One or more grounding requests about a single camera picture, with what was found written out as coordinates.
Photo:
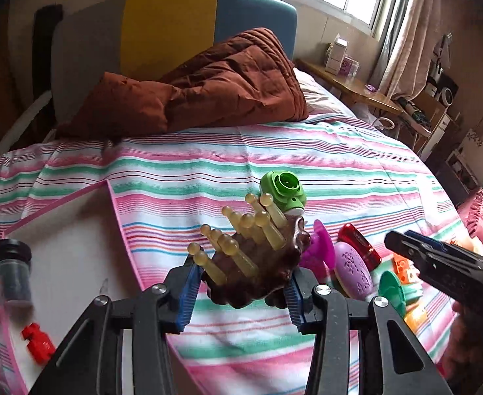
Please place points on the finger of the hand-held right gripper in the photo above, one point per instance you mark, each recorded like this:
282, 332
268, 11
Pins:
406, 249
426, 242

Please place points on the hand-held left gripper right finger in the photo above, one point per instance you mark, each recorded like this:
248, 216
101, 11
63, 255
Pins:
295, 301

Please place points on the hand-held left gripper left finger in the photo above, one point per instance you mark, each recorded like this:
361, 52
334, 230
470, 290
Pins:
188, 296

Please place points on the orange linked cube blocks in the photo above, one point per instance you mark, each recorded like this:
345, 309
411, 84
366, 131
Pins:
404, 271

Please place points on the brown massager with yellow pegs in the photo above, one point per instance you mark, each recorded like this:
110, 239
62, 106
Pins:
262, 271

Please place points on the green plastic spool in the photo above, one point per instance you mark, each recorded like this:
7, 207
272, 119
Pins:
389, 292

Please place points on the purple egg-shaped case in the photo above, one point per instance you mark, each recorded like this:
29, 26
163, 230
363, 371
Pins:
352, 267

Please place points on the magenta plastic spool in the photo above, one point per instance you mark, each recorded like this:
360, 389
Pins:
321, 242

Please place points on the green plug-in device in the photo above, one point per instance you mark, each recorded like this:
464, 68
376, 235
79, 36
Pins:
284, 187

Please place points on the white box with pink rim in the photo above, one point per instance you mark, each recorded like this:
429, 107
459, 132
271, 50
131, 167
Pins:
77, 247

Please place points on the person's right hand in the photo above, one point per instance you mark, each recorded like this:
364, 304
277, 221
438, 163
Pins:
460, 314

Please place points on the dark red lipstick case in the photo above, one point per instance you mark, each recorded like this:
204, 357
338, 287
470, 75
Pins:
358, 240

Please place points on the pink ruffled cloth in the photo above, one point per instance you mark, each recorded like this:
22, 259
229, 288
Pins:
482, 222

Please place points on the small orange plastic piece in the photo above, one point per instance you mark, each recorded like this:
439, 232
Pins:
415, 319

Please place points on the cluttered cabinet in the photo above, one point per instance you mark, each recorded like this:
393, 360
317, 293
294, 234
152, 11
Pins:
430, 107

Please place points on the striped bed sheet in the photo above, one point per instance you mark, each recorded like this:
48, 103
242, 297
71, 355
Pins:
225, 152

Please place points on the red plastic block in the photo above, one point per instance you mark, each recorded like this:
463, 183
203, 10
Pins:
38, 339

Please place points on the wooden bedside table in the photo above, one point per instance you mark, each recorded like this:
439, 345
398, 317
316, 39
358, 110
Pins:
356, 90

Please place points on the clear jar with black cap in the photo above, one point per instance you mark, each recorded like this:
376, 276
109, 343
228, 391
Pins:
15, 275

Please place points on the white pillow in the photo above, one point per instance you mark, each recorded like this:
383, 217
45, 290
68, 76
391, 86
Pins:
319, 94

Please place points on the beige curtain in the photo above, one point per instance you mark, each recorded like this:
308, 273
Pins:
410, 41

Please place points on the white carton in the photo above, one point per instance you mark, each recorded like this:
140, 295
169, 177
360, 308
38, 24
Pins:
335, 57

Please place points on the brown quilt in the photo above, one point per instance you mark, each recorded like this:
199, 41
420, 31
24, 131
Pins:
225, 82

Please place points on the grey yellow blue headboard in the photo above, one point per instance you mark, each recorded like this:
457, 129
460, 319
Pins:
163, 28

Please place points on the white bed rail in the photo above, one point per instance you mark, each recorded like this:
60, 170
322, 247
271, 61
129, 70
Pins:
23, 119

